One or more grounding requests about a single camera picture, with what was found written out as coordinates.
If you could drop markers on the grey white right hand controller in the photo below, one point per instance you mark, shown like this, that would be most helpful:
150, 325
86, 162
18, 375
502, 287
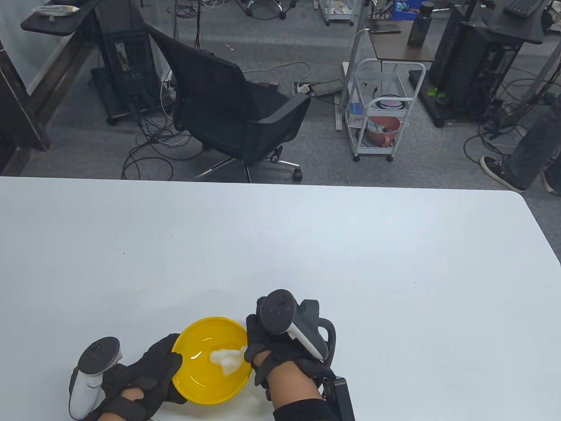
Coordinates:
276, 309

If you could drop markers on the dark wooden frame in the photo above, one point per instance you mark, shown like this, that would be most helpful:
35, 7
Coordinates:
22, 109

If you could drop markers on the black power strip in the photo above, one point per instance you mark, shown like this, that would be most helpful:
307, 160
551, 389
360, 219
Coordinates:
324, 88

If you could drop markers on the white plastic packet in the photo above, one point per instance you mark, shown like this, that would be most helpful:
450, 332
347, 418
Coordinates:
55, 9

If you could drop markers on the person's right hand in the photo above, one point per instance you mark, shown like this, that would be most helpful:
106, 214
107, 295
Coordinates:
256, 342

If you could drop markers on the grey white hand controller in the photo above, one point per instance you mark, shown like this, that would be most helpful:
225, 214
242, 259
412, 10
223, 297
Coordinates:
276, 309
94, 359

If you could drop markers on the black computer tower on stand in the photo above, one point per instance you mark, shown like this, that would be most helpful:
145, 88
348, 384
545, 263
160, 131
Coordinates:
127, 52

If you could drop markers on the grey white left hand controller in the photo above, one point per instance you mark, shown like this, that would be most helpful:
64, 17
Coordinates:
94, 359

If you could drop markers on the blue storage box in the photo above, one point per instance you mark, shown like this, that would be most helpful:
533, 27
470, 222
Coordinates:
401, 11

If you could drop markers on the green small object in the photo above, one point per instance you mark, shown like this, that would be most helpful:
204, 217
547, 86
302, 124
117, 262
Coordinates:
434, 92

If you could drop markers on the black desk with packet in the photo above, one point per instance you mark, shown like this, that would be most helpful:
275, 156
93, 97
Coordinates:
48, 24

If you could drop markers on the white rolling cart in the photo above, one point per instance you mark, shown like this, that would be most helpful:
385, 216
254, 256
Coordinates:
372, 151

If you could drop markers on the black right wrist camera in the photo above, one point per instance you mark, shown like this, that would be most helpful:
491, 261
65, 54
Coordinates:
342, 399

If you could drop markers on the yellow bowl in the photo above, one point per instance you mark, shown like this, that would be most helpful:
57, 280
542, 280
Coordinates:
197, 381

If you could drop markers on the blue box in cart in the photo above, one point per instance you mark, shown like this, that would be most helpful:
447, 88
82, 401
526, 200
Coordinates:
356, 108

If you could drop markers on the person's right forearm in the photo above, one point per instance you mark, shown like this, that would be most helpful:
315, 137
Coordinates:
293, 386

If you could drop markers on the white soap foam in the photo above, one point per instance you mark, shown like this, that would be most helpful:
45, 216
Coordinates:
225, 359

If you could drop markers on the large black computer rack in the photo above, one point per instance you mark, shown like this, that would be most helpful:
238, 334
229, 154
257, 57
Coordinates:
473, 66

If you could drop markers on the person's left hand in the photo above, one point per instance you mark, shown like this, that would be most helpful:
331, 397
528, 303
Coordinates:
149, 368

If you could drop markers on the black desk with keyboard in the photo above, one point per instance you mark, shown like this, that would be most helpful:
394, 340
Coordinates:
521, 30

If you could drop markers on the black keyboard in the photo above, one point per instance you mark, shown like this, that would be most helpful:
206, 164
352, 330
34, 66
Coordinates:
526, 6

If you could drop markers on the office chair wheel base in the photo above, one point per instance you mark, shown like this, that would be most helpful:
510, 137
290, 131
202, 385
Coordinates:
263, 3

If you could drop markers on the pink plastic bucket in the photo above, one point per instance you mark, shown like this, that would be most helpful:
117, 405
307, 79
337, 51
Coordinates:
377, 138

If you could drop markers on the brown side table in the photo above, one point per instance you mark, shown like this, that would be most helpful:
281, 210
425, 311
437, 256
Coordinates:
394, 46

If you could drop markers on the black drink bottle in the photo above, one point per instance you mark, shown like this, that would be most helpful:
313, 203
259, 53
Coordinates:
418, 28

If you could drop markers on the black office chair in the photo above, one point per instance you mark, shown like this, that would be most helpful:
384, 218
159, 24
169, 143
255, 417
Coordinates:
219, 96

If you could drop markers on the black tablet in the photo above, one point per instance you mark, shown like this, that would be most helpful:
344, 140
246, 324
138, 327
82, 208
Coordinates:
385, 29

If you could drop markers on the white round dish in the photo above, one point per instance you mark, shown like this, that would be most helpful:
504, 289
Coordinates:
383, 105

